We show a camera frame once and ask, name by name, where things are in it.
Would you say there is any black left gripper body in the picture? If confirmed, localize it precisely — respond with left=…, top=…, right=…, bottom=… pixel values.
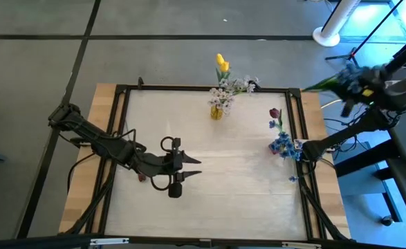
left=136, top=137, right=185, bottom=185

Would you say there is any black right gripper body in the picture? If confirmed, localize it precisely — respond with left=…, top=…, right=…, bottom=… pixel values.
left=333, top=64, right=392, bottom=105

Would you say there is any yellow tulip with green stem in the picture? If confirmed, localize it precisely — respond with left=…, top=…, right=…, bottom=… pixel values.
left=214, top=53, right=232, bottom=86

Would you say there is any yellow ribbed glass vase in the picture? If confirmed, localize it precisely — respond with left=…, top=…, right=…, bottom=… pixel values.
left=210, top=104, right=224, bottom=121

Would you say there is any black tripod stand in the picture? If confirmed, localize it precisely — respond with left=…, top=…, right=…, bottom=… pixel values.
left=324, top=0, right=406, bottom=68

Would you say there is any white cylindrical stand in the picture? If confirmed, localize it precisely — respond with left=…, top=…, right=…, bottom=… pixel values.
left=312, top=0, right=362, bottom=48

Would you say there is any black overhead rig bar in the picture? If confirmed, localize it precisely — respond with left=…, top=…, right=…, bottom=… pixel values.
left=0, top=233, right=406, bottom=249

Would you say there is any white cable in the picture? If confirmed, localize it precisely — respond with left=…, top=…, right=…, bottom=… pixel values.
left=322, top=99, right=344, bottom=109

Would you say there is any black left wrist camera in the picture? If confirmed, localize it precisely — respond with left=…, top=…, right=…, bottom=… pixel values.
left=167, top=182, right=183, bottom=199

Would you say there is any black looped cable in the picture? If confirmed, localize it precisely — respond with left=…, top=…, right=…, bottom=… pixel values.
left=160, top=136, right=176, bottom=153
left=149, top=174, right=172, bottom=192

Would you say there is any black metal table frame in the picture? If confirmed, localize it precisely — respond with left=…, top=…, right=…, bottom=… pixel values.
left=59, top=76, right=352, bottom=243

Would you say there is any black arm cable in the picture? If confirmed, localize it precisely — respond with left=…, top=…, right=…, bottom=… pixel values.
left=66, top=151, right=96, bottom=186

